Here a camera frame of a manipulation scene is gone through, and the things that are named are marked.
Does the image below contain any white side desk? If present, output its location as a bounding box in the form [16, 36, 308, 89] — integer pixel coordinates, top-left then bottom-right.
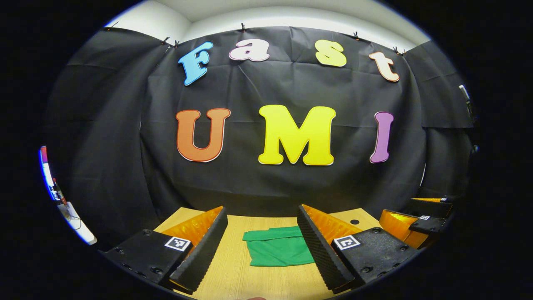
[57, 202, 97, 245]

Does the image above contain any black backdrop cloth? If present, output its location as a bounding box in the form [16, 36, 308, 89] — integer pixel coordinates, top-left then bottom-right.
[44, 26, 475, 250]

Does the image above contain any green T-shirt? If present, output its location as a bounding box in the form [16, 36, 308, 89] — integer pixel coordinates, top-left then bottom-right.
[242, 226, 316, 267]

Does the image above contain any computer monitor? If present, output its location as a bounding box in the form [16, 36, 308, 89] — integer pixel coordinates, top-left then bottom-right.
[39, 145, 67, 205]

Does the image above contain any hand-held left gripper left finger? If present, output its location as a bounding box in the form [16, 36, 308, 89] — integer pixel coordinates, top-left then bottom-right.
[101, 205, 229, 295]

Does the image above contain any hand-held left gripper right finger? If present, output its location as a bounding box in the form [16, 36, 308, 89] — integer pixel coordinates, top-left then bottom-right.
[296, 204, 419, 294]

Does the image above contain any grey metal stand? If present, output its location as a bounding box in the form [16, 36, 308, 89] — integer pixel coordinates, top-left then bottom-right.
[459, 85, 475, 121]

